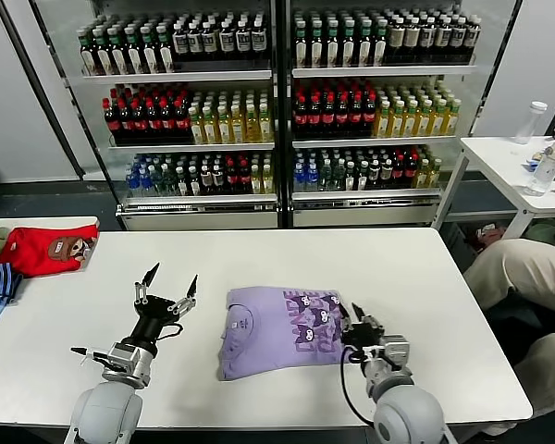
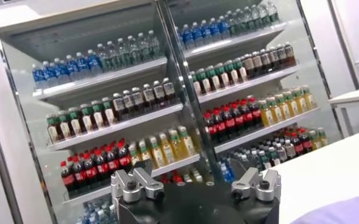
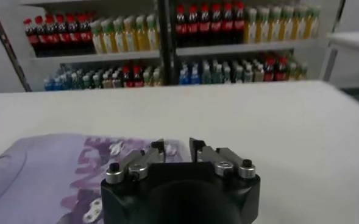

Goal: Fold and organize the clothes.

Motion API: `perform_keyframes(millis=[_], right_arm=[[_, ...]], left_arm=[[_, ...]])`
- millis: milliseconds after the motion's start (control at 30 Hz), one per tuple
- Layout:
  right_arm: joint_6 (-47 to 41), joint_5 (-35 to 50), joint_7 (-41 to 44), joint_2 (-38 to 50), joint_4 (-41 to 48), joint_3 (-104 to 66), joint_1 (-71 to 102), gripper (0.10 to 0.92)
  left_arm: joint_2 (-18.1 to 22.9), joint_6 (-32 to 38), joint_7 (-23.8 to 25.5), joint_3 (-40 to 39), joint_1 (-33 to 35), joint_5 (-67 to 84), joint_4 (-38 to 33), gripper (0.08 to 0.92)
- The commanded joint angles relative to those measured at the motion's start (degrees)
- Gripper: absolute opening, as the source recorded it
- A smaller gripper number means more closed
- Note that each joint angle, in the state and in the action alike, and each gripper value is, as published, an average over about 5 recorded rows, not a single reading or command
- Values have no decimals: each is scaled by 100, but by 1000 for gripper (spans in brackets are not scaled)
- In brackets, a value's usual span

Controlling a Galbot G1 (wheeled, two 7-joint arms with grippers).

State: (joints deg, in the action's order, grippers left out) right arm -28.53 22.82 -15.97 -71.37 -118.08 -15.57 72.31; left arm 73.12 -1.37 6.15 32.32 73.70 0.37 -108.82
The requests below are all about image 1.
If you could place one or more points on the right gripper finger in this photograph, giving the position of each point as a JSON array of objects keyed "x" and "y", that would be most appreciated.
[
  {"x": 360, "y": 316},
  {"x": 346, "y": 324}
]

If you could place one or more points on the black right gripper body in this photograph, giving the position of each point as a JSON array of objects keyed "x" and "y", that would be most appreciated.
[{"x": 363, "y": 335}]

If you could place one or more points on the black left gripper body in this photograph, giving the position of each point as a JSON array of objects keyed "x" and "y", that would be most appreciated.
[{"x": 150, "y": 319}]

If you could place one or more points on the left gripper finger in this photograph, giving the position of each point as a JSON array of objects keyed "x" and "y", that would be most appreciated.
[
  {"x": 185, "y": 303},
  {"x": 143, "y": 289}
]

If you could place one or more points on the purple cartoon-print T-shirt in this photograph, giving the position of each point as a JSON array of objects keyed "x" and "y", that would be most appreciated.
[{"x": 268, "y": 342}]

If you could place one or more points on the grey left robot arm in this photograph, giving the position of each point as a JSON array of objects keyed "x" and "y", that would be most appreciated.
[{"x": 104, "y": 411}]

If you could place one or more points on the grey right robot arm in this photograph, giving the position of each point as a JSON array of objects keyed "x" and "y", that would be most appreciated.
[{"x": 407, "y": 411}]

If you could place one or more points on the blue label water bottle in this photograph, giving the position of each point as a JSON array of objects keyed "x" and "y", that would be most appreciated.
[
  {"x": 314, "y": 177},
  {"x": 300, "y": 178},
  {"x": 131, "y": 183},
  {"x": 145, "y": 183}
]

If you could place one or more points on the red bear-print garment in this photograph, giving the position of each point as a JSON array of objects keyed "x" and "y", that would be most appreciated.
[{"x": 33, "y": 252}]

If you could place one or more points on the small yellow drink bottle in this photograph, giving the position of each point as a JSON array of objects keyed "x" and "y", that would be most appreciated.
[
  {"x": 269, "y": 181},
  {"x": 435, "y": 175},
  {"x": 257, "y": 181},
  {"x": 422, "y": 176}
]

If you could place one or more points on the red white packet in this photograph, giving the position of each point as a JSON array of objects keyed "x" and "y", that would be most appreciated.
[{"x": 489, "y": 231}]

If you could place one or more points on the red-cap cola bottle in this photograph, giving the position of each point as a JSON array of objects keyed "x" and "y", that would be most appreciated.
[
  {"x": 141, "y": 121},
  {"x": 168, "y": 121},
  {"x": 302, "y": 118},
  {"x": 329, "y": 118},
  {"x": 182, "y": 121},
  {"x": 127, "y": 121},
  {"x": 315, "y": 118},
  {"x": 114, "y": 121},
  {"x": 155, "y": 121},
  {"x": 342, "y": 118},
  {"x": 356, "y": 118},
  {"x": 370, "y": 118}
]

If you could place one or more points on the yellow tea bottle green cap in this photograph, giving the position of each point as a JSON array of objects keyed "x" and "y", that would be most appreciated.
[
  {"x": 211, "y": 130},
  {"x": 452, "y": 120},
  {"x": 198, "y": 130},
  {"x": 238, "y": 129},
  {"x": 439, "y": 121},
  {"x": 398, "y": 123},
  {"x": 253, "y": 129},
  {"x": 266, "y": 127},
  {"x": 411, "y": 123},
  {"x": 425, "y": 122},
  {"x": 225, "y": 130},
  {"x": 384, "y": 123}
]

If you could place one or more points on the person in beige trousers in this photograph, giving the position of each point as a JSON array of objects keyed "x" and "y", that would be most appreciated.
[{"x": 522, "y": 273}]

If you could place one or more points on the beverage display cabinet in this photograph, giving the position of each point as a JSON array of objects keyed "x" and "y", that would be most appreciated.
[{"x": 283, "y": 139}]

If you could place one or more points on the green fabric bundle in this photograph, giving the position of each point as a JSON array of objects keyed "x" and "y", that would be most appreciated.
[{"x": 551, "y": 229}]

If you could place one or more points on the clear sport bottle beige lid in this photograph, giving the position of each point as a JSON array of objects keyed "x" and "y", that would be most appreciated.
[{"x": 538, "y": 175}]

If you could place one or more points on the dark drink bottle green cap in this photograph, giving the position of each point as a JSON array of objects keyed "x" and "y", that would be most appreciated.
[
  {"x": 333, "y": 49},
  {"x": 365, "y": 48},
  {"x": 90, "y": 58},
  {"x": 167, "y": 54},
  {"x": 105, "y": 57},
  {"x": 120, "y": 57},
  {"x": 136, "y": 56},
  {"x": 318, "y": 49},
  {"x": 349, "y": 49},
  {"x": 380, "y": 48},
  {"x": 151, "y": 55},
  {"x": 303, "y": 49}
]

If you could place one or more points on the small blue wrapper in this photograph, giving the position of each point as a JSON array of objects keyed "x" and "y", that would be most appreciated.
[{"x": 534, "y": 161}]

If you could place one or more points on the black bottle white label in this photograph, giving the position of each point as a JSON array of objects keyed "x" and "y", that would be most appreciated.
[
  {"x": 181, "y": 44},
  {"x": 227, "y": 43},
  {"x": 210, "y": 43},
  {"x": 259, "y": 42},
  {"x": 195, "y": 44},
  {"x": 243, "y": 43}
]

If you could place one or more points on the clear bottle white cap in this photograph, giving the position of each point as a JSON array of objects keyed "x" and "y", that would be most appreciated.
[{"x": 528, "y": 127}]

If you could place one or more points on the dark bottle beige label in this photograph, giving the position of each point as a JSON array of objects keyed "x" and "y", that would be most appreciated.
[
  {"x": 443, "y": 38},
  {"x": 473, "y": 36},
  {"x": 397, "y": 40},
  {"x": 458, "y": 37},
  {"x": 413, "y": 39},
  {"x": 428, "y": 39}
]

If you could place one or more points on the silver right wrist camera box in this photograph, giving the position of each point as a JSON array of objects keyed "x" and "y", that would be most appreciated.
[{"x": 395, "y": 351}]

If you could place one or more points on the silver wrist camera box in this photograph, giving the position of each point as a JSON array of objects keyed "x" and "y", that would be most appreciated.
[
  {"x": 122, "y": 356},
  {"x": 395, "y": 351}
]

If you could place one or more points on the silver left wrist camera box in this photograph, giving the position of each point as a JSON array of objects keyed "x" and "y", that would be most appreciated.
[{"x": 122, "y": 356}]

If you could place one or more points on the small white metal-frame table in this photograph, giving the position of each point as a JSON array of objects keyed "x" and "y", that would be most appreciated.
[{"x": 496, "y": 157}]

